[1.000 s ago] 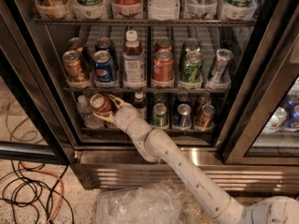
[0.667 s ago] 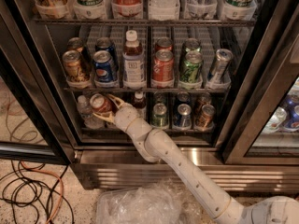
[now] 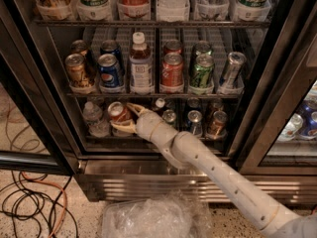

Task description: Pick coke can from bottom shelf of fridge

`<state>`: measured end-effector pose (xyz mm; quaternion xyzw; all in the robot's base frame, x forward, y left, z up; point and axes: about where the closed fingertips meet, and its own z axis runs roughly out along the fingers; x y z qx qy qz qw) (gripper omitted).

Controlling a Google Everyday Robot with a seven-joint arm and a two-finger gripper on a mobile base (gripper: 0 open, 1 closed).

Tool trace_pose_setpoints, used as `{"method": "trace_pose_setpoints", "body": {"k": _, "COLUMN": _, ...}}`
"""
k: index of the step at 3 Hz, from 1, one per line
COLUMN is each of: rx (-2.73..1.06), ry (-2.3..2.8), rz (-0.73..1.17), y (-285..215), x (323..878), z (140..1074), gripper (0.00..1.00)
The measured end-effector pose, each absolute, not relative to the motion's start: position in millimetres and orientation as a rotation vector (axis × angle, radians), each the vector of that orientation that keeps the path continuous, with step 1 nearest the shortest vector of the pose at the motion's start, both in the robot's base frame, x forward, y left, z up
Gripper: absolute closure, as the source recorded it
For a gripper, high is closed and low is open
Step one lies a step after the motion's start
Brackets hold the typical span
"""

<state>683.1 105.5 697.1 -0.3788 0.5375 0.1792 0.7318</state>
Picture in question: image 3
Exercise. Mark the slim silver can middle shelf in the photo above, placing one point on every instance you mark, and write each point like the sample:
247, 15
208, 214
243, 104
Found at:
231, 71

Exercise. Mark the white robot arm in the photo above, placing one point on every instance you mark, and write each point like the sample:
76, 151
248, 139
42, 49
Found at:
183, 149

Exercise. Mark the gold can middle shelf rear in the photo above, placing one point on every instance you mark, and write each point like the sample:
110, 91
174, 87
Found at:
81, 47

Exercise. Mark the green can bottom shelf rear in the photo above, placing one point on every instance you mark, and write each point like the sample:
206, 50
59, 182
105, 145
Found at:
170, 104

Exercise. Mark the green can middle shelf rear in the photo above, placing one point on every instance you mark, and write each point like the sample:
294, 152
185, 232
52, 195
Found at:
201, 48

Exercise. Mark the green can bottom shelf front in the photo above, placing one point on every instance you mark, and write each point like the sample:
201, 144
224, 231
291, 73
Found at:
169, 116

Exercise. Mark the red can middle shelf rear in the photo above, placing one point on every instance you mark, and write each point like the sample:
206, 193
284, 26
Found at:
173, 46

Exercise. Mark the orange-brown can bottom shelf front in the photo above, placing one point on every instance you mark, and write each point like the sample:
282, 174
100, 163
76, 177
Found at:
217, 126

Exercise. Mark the red bottle top shelf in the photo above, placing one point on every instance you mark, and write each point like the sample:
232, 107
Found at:
134, 9

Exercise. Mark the tea bottle middle shelf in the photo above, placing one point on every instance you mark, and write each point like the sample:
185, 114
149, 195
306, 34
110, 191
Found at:
141, 65

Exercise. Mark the clear water bottle bottom shelf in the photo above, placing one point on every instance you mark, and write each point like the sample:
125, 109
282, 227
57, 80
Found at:
94, 117

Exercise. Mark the clear bottle top shelf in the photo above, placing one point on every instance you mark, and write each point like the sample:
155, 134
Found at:
173, 10

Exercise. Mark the white green bottle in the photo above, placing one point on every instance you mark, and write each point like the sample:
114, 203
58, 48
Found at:
94, 10
249, 10

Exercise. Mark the brown tea bottle bottom shelf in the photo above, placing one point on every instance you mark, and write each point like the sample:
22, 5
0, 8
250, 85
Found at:
158, 105

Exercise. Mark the white green bottle top right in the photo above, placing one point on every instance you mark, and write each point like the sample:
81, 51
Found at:
249, 10

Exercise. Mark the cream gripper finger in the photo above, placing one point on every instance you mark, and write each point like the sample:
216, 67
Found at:
126, 126
136, 108

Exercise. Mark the clear plastic bin with wrap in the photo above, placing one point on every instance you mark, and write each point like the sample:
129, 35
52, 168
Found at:
172, 215

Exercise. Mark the blue can bottom shelf rear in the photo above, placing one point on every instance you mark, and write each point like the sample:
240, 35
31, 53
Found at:
192, 103

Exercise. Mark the blue pepsi can middle shelf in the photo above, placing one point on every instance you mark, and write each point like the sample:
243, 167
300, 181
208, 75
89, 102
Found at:
111, 75

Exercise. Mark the white green bottle top left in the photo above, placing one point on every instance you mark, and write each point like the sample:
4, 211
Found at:
94, 10

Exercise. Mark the red-orange can middle shelf front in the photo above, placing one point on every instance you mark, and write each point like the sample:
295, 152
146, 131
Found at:
171, 73

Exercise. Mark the blue can in right compartment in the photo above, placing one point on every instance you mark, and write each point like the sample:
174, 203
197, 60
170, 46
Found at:
308, 112

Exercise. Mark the blue can middle shelf rear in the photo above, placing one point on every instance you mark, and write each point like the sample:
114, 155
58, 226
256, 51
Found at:
112, 47

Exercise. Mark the brown can bottom shelf rear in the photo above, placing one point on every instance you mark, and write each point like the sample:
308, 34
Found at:
213, 106

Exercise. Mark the stainless steel fridge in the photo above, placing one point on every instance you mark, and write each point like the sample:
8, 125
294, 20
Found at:
280, 69

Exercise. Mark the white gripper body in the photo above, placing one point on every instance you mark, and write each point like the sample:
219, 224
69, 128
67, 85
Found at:
146, 124

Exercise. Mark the green can shelf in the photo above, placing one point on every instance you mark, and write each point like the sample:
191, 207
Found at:
170, 104
201, 48
169, 116
201, 74

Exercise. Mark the white can in right compartment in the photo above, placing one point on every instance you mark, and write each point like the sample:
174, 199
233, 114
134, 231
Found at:
290, 129

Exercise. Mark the gold-brown can middle shelf front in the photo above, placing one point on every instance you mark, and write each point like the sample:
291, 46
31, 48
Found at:
79, 80

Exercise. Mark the red coke can bottom shelf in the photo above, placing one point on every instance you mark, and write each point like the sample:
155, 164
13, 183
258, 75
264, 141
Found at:
119, 112

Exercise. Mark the green can middle shelf front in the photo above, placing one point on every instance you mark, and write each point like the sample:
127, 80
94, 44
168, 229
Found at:
201, 74

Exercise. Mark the blue can bottom shelf front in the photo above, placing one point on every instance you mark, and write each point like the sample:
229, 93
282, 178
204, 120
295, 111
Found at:
194, 123

